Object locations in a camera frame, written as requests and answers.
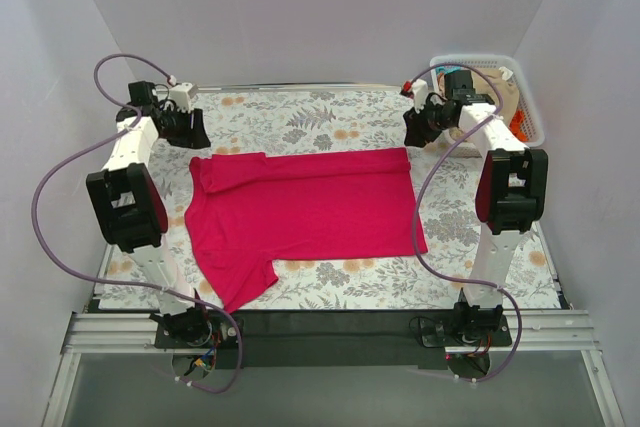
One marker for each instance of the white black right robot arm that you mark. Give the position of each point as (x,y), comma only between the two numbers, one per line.
(510,197)

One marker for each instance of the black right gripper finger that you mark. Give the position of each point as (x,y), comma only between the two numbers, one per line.
(419,134)
(412,117)

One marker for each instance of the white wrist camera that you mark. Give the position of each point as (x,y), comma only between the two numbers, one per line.
(416,90)
(181,95)

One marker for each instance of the floral table mat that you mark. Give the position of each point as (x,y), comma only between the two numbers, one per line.
(298,122)

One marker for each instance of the orange t shirt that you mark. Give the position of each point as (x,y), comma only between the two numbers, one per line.
(516,126)

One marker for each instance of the white plastic basket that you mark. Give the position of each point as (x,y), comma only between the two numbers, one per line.
(533,125)

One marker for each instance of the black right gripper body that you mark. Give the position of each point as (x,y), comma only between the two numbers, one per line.
(422,122)

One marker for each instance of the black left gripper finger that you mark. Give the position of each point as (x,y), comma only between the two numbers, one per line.
(177,138)
(197,137)

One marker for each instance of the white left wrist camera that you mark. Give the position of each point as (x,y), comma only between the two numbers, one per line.
(181,95)

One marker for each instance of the aluminium frame rail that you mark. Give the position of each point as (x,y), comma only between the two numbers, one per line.
(543,330)

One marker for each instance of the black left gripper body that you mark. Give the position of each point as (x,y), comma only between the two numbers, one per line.
(185,125)

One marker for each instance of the blue t shirt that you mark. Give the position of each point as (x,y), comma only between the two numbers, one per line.
(444,69)

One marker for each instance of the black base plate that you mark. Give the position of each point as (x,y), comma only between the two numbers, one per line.
(331,338)

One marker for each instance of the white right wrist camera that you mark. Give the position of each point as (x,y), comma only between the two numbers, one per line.
(416,90)

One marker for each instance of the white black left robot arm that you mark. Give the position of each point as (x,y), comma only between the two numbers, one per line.
(129,208)

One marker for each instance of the pink t shirt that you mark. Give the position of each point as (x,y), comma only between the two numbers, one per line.
(249,210)

